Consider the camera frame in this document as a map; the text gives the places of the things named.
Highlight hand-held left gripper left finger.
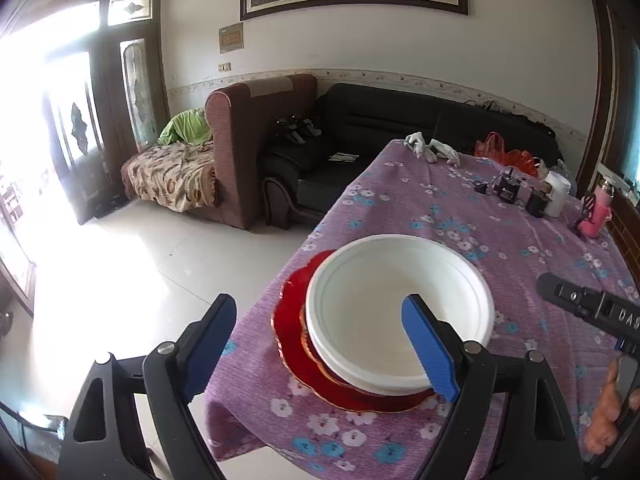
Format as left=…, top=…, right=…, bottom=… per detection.
left=57, top=293, right=238, bottom=480

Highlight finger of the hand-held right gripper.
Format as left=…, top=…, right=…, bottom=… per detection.
left=536, top=272, right=608, bottom=322

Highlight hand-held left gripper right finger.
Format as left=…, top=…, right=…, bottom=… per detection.
left=401, top=294, right=586, bottom=480

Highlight white foam bowl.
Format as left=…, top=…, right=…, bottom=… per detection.
left=306, top=310, right=437, bottom=397

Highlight cream plastic bowl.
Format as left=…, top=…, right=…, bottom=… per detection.
left=305, top=234, right=496, bottom=396

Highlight red glass plate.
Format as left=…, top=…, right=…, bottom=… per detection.
left=271, top=249, right=438, bottom=413
left=298, top=260, right=351, bottom=386

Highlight person's right hand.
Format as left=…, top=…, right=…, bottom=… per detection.
left=585, top=357, right=623, bottom=453

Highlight black slotted spatula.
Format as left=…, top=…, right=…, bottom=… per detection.
left=572, top=196, right=597, bottom=231

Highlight pink sleeved thermos bottle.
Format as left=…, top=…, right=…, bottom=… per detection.
left=577, top=177, right=615, bottom=239

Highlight brick pattern counter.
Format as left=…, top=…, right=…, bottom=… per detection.
left=607, top=195, right=640, bottom=261

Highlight dark glass jars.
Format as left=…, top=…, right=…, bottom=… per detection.
left=526, top=187, right=550, bottom=218

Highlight white plastic jar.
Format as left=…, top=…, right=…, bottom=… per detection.
left=542, top=170, right=572, bottom=218

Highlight black electronic device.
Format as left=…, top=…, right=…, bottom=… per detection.
left=492, top=169, right=521, bottom=205

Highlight orange-red plastic bag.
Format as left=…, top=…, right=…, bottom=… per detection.
left=504, top=150, right=540, bottom=178

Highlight pink floral tablecloth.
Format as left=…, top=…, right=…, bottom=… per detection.
left=205, top=139, right=640, bottom=476

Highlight frosted glass partition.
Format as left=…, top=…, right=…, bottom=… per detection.
left=607, top=5, right=640, bottom=196

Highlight leaf patterned blanket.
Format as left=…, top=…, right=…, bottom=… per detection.
left=121, top=140, right=217, bottom=213

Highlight white work glove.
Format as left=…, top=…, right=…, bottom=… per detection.
left=429, top=139, right=461, bottom=167
left=404, top=131, right=430, bottom=160

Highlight brown armchair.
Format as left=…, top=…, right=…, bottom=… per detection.
left=205, top=73, right=318, bottom=231

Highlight green cloth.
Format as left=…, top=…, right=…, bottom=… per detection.
left=158, top=108, right=213, bottom=145

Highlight black gadgets on sofa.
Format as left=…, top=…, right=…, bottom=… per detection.
left=274, top=116, right=323, bottom=145

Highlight black leather sofa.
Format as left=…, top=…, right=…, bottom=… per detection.
left=262, top=82, right=560, bottom=231

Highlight wooden glass door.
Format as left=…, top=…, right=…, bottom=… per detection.
left=42, top=0, right=168, bottom=226

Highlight red handled bag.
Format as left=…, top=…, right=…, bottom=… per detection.
left=474, top=132, right=508, bottom=163

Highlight small framed wall plaque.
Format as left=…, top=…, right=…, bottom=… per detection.
left=218, top=22, right=244, bottom=53

